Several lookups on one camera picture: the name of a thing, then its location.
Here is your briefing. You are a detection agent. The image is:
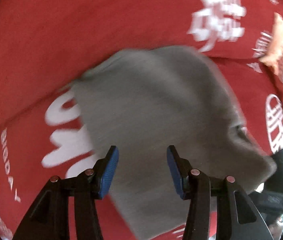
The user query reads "grey knit sweater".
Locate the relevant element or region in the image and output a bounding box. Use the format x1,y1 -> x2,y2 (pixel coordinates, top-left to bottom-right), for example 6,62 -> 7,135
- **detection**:
71,46 -> 276,239

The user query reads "orange patterned fabric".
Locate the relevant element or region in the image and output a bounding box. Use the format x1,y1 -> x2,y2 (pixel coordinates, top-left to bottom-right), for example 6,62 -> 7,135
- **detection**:
259,12 -> 283,75

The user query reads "person's right hand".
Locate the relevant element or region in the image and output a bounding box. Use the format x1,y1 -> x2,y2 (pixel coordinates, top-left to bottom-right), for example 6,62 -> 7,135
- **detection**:
268,216 -> 283,240

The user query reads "red printed blanket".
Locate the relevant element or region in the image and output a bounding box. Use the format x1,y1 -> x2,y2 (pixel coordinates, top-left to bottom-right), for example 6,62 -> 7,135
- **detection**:
0,0 -> 283,239

